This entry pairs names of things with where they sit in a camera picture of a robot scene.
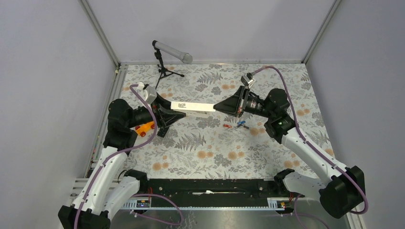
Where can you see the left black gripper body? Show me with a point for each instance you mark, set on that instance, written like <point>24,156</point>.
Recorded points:
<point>142,115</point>

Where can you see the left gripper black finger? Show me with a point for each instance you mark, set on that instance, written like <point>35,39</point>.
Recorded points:
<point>166,117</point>
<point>161,102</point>

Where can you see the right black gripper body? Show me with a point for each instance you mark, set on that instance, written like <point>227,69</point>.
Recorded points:
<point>255,106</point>

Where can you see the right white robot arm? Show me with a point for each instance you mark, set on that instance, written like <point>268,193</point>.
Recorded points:
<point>338,188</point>

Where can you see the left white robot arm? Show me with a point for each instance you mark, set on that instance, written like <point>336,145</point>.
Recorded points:
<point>96,206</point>

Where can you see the black remote control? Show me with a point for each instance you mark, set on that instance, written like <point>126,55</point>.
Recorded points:
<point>162,132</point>

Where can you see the orange toy car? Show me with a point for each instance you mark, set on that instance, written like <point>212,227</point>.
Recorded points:
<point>141,130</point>

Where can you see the black tripod microphone stand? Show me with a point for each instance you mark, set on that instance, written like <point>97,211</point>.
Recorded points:
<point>164,72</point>

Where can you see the floral table mat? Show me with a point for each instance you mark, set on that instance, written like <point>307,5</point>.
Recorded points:
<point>197,148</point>

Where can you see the grey microphone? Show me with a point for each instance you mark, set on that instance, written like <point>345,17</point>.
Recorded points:
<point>184,57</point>

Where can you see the aluminium frame post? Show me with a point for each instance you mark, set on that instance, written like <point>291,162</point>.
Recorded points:
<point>100,32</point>

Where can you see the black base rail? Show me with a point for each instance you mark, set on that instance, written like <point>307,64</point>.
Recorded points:
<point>251,187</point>

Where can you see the grey slotted cable duct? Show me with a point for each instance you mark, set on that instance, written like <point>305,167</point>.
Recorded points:
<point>252,204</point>

